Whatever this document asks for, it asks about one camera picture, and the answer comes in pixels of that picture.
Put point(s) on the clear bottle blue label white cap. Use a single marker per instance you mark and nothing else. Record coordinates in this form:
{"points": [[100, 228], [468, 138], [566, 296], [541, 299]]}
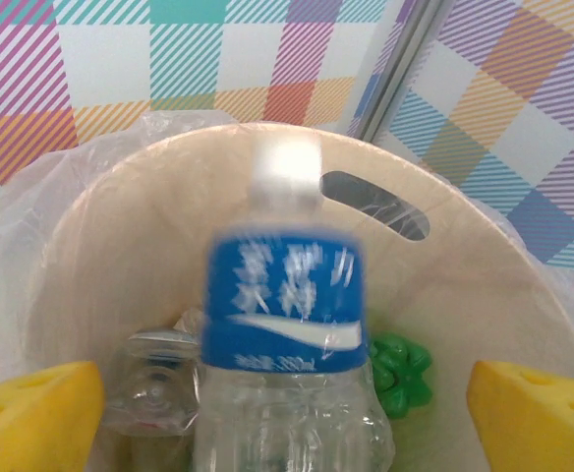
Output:
{"points": [[287, 295]]}

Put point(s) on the beige round bin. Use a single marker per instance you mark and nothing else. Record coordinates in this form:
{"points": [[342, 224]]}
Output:
{"points": [[464, 275]]}

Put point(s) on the clear plastic bottle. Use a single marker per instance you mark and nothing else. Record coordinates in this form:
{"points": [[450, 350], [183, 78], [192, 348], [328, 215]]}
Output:
{"points": [[154, 383]]}

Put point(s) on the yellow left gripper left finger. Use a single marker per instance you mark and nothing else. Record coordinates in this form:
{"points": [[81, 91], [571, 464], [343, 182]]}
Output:
{"points": [[31, 423]]}

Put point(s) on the green bottle orange cap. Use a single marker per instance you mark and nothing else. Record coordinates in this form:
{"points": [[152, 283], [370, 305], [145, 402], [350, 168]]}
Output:
{"points": [[400, 373]]}

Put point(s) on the aluminium frame post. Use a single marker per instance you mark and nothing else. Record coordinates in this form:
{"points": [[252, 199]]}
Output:
{"points": [[400, 69]]}

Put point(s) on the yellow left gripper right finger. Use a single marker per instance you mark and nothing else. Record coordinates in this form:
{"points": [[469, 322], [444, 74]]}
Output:
{"points": [[537, 428]]}

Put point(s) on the clear plastic bin liner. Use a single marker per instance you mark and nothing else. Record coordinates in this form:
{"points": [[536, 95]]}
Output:
{"points": [[21, 206]]}

